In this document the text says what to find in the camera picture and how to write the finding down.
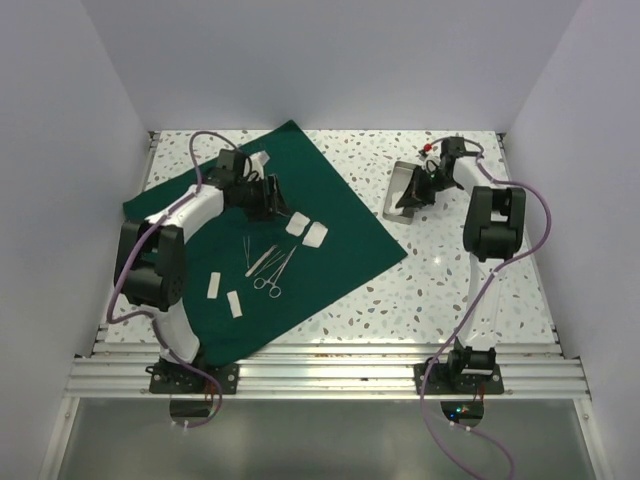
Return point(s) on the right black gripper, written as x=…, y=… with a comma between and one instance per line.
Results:
x=415, y=196

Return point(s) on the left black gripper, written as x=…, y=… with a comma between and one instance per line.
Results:
x=264, y=211

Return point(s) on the white gauze pad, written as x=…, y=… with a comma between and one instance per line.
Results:
x=398, y=211
x=297, y=224
x=315, y=235

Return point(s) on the metal tray tin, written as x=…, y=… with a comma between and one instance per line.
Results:
x=399, y=179

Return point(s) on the curved-tip tweezers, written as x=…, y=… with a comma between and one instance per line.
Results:
x=262, y=259

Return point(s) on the fine straight tweezers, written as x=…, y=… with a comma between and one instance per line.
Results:
x=271, y=261

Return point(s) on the white bandage strip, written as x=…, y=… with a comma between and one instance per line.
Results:
x=234, y=304
x=213, y=286

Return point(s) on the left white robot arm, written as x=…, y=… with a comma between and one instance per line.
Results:
x=151, y=264

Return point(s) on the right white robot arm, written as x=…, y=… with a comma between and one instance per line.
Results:
x=492, y=235

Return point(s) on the green surgical cloth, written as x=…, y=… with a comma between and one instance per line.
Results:
x=250, y=282

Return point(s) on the steel hemostat forceps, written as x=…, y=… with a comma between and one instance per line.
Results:
x=271, y=283

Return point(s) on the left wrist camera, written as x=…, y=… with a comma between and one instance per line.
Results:
x=259, y=161

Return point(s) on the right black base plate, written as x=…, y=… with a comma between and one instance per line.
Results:
x=442, y=382

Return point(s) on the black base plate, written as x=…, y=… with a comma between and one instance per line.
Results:
x=172, y=379
x=442, y=382

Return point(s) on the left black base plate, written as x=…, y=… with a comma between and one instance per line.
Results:
x=172, y=379

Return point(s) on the aluminium rail frame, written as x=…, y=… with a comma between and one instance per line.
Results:
x=335, y=398

